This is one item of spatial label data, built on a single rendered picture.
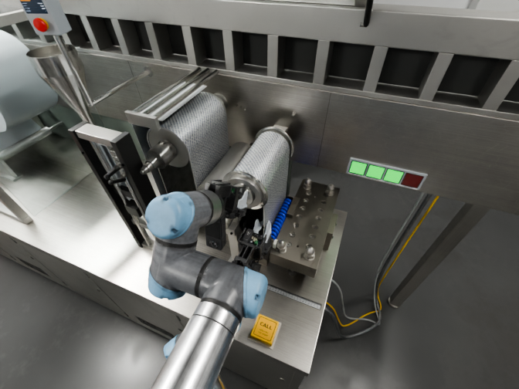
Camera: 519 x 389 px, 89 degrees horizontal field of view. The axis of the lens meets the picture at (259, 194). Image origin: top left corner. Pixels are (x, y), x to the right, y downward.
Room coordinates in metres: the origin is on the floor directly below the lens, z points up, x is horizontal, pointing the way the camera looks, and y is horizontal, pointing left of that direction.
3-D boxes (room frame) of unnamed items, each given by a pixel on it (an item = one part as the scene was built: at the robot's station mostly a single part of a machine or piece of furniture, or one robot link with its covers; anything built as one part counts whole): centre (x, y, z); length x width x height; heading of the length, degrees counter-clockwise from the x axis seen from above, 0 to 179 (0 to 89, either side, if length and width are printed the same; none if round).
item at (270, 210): (0.64, -0.06, 1.11); 0.23 x 0.01 x 0.18; 157
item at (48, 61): (0.94, 0.66, 1.50); 0.14 x 0.14 x 0.06
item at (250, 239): (0.42, 0.03, 1.12); 0.12 x 0.08 x 0.09; 157
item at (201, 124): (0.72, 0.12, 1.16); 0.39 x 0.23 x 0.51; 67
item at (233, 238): (0.53, 0.09, 1.05); 0.06 x 0.05 x 0.31; 157
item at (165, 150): (0.63, 0.28, 1.34); 0.06 x 0.06 x 0.06; 67
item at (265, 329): (0.28, -0.01, 0.91); 0.07 x 0.07 x 0.02; 67
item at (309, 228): (0.63, -0.18, 1.00); 0.40 x 0.16 x 0.06; 157
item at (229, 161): (0.71, 0.11, 1.18); 0.26 x 0.12 x 0.12; 157
